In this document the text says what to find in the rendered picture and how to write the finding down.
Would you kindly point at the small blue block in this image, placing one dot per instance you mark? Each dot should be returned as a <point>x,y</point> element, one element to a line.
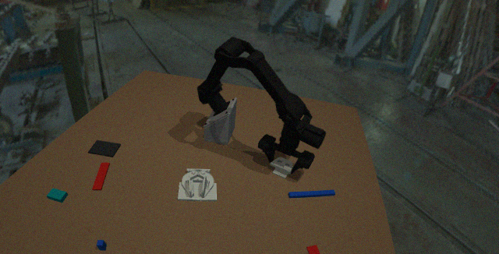
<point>101,245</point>

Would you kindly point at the grey metal gear jaw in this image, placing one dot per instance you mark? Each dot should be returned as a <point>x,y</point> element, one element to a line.
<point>187,178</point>

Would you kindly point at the small teal flat block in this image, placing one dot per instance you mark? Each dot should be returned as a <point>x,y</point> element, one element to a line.
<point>57,195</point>

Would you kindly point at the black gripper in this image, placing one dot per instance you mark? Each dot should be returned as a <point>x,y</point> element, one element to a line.
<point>287,146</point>

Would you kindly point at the blue flat bar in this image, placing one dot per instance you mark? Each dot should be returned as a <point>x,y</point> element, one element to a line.
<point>311,194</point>

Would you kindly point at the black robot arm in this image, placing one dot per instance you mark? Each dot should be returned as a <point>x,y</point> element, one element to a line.
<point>288,105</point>

